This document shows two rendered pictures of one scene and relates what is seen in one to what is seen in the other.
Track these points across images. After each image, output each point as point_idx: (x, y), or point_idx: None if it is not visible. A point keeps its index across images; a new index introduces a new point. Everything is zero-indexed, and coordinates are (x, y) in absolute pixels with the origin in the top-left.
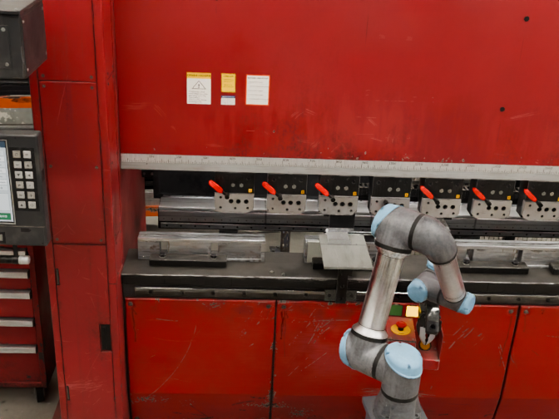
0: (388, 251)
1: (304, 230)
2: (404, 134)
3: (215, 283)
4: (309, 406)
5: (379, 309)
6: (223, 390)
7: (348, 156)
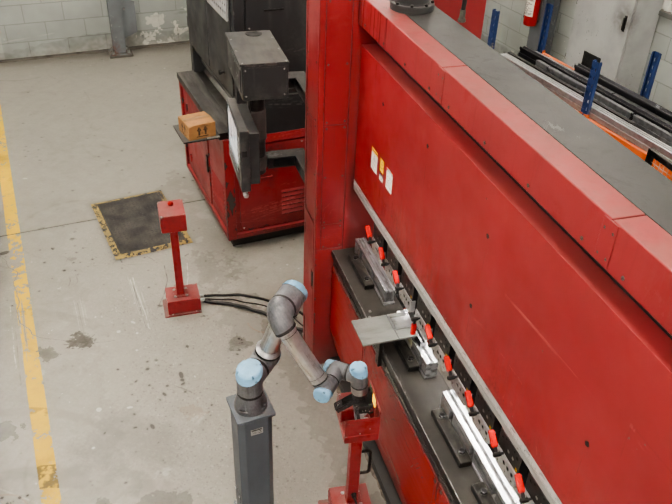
0: None
1: None
2: (431, 274)
3: (350, 292)
4: None
5: (264, 336)
6: None
7: (411, 265)
